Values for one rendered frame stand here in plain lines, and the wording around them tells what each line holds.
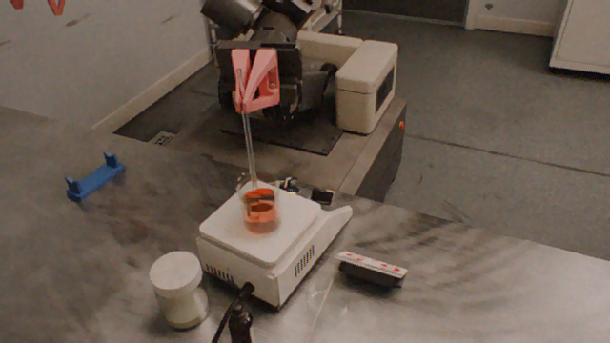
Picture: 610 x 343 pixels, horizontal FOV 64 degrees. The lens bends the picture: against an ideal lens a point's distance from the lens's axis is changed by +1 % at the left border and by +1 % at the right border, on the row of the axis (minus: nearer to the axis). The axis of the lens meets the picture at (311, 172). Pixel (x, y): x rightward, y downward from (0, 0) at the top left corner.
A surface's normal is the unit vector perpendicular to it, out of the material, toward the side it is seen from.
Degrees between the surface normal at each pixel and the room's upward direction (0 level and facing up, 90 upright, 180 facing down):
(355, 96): 90
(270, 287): 90
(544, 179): 0
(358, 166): 0
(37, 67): 90
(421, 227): 0
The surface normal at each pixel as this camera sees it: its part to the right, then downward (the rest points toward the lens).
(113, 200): -0.04, -0.79
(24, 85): 0.91, 0.22
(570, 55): -0.40, 0.58
